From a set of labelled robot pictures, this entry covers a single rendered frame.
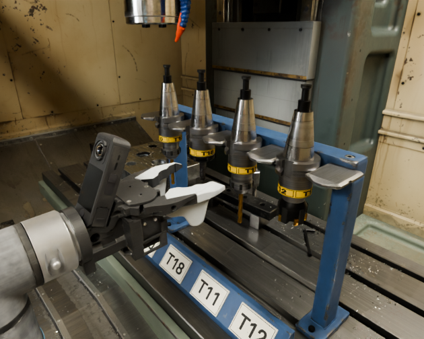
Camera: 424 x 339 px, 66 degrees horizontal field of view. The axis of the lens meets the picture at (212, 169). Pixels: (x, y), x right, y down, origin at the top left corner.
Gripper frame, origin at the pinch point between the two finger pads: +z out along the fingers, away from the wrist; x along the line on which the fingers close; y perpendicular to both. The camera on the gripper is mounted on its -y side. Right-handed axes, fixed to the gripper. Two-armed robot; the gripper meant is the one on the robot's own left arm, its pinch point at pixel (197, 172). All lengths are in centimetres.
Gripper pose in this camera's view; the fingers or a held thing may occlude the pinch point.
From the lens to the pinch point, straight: 50.5
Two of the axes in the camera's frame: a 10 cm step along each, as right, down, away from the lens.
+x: 6.6, 3.0, -6.9
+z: 7.5, -2.9, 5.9
